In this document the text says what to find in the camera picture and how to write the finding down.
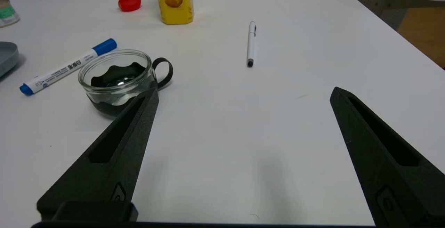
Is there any red rubber duck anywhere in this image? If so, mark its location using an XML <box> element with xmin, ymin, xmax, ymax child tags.
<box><xmin>115</xmin><ymin>0</ymin><xmax>142</xmax><ymax>12</ymax></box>

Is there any blue white whiteboard marker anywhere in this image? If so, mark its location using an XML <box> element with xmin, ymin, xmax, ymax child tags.
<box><xmin>19</xmin><ymin>38</ymin><xmax>118</xmax><ymax>96</ymax></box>

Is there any yellow potato snack box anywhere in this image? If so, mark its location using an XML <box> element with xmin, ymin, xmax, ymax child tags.
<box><xmin>154</xmin><ymin>0</ymin><xmax>194</xmax><ymax>25</ymax></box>

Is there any cat food can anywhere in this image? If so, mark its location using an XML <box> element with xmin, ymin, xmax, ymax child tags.
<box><xmin>0</xmin><ymin>0</ymin><xmax>21</xmax><ymax>28</ymax></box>

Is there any clear glass bowl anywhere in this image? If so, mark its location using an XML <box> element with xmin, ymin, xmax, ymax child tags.
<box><xmin>78</xmin><ymin>49</ymin><xmax>173</xmax><ymax>117</ymax></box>

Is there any white pen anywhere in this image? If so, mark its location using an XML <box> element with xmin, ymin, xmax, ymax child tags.
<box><xmin>246</xmin><ymin>21</ymin><xmax>257</xmax><ymax>68</ymax></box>

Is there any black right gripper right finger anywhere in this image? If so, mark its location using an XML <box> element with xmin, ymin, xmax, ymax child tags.
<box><xmin>330</xmin><ymin>87</ymin><xmax>445</xmax><ymax>227</ymax></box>

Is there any grey square dish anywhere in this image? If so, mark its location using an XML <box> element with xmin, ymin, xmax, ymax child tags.
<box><xmin>0</xmin><ymin>42</ymin><xmax>19</xmax><ymax>78</ymax></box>

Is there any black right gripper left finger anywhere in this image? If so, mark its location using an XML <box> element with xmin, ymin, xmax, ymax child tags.
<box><xmin>37</xmin><ymin>87</ymin><xmax>160</xmax><ymax>221</ymax></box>

